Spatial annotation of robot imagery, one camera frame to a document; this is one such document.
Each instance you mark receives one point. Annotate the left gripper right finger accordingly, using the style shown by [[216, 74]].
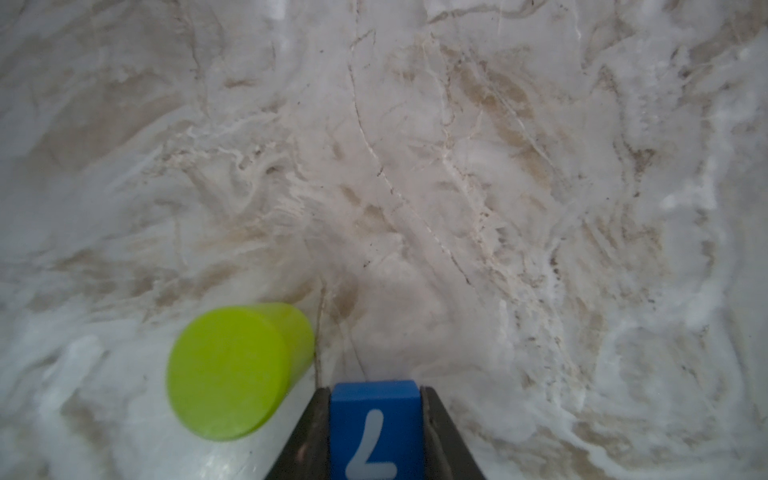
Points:
[[446, 455]]

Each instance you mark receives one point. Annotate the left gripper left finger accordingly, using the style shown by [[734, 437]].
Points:
[[306, 454]]

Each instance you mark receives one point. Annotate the blue number seven cube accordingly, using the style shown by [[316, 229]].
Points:
[[376, 431]]

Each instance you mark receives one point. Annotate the green cylinder block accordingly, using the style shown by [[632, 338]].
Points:
[[231, 368]]

